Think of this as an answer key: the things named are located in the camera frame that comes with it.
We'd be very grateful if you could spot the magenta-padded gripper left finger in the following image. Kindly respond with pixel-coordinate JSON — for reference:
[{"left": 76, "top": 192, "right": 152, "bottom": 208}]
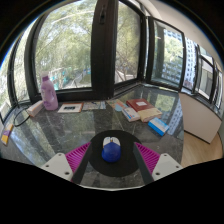
[{"left": 41, "top": 142, "right": 93, "bottom": 185}]

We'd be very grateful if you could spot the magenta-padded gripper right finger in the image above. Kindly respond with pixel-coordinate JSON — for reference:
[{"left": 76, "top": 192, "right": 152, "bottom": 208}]
[{"left": 133, "top": 142, "right": 184, "bottom": 185}]

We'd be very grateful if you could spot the blue and white computer mouse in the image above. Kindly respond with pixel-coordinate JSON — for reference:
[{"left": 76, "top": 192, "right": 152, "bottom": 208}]
[{"left": 101, "top": 135, "right": 122, "bottom": 164}]

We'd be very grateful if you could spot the blue and white box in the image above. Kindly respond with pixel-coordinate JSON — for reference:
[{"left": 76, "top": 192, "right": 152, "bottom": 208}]
[{"left": 147, "top": 117, "right": 170, "bottom": 137}]

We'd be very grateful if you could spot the beige thick book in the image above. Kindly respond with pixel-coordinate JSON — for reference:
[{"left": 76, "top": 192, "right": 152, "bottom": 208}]
[{"left": 137, "top": 107, "right": 163, "bottom": 123}]

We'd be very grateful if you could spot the framed photo card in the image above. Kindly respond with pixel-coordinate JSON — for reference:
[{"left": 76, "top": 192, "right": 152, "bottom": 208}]
[{"left": 57, "top": 102, "right": 84, "bottom": 114}]

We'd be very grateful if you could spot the white box with blue stripe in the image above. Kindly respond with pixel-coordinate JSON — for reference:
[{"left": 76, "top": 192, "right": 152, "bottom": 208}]
[{"left": 121, "top": 106, "right": 142, "bottom": 123}]

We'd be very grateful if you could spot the red hardcover book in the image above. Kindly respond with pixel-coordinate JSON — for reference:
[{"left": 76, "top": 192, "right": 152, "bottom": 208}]
[{"left": 125, "top": 98, "right": 155, "bottom": 113}]

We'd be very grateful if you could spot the printed pamphlet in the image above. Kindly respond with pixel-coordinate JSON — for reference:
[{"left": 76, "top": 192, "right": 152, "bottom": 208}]
[{"left": 81, "top": 100, "right": 107, "bottom": 111}]

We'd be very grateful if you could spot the purple detergent bottle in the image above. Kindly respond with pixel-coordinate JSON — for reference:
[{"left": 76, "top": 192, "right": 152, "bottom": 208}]
[{"left": 40, "top": 74, "right": 60, "bottom": 111}]

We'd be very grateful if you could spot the blue printed leaflet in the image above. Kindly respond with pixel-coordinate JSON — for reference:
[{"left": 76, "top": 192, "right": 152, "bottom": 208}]
[{"left": 106, "top": 98, "right": 129, "bottom": 113}]

